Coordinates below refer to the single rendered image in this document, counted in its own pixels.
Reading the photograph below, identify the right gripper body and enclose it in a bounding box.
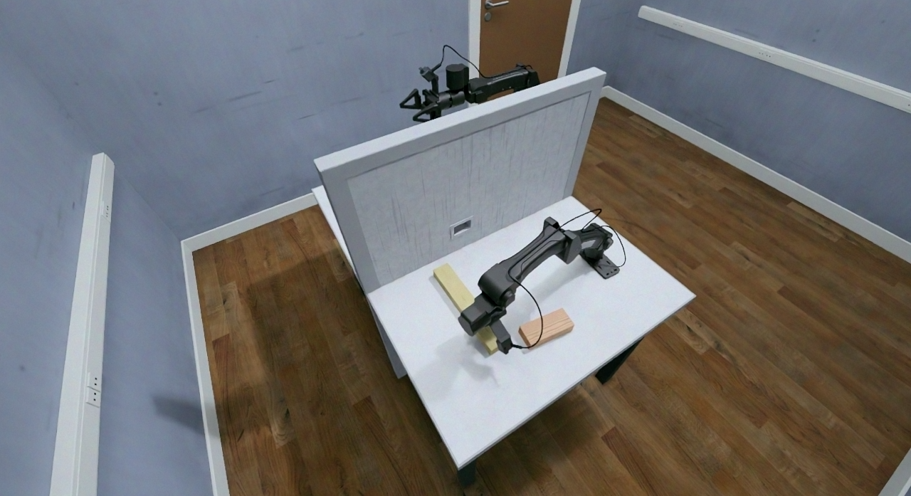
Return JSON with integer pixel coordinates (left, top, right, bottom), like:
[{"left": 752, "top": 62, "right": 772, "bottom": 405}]
[{"left": 419, "top": 67, "right": 452, "bottom": 118}]

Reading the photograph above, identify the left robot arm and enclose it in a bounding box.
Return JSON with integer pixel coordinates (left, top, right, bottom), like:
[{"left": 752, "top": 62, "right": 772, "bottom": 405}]
[{"left": 458, "top": 216, "right": 620, "bottom": 337}]

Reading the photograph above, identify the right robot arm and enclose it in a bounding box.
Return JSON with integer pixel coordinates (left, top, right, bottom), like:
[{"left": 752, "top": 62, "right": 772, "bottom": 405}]
[{"left": 419, "top": 63, "right": 540, "bottom": 108}]

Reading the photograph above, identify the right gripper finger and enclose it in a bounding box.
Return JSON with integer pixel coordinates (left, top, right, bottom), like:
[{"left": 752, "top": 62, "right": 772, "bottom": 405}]
[
  {"left": 399, "top": 88, "right": 421, "bottom": 110},
  {"left": 413, "top": 103, "right": 437, "bottom": 122}
]

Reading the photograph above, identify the long wooden board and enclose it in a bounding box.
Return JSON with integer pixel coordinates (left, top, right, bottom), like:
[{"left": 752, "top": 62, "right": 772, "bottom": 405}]
[{"left": 433, "top": 263, "right": 499, "bottom": 355}]

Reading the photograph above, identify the grey panel wall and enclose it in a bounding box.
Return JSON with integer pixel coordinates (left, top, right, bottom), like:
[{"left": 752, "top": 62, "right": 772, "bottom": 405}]
[{"left": 313, "top": 67, "right": 606, "bottom": 294}]

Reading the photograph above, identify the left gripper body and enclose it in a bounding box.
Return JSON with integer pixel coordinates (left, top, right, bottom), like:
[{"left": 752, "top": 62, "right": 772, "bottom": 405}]
[{"left": 485, "top": 309, "right": 513, "bottom": 352}]

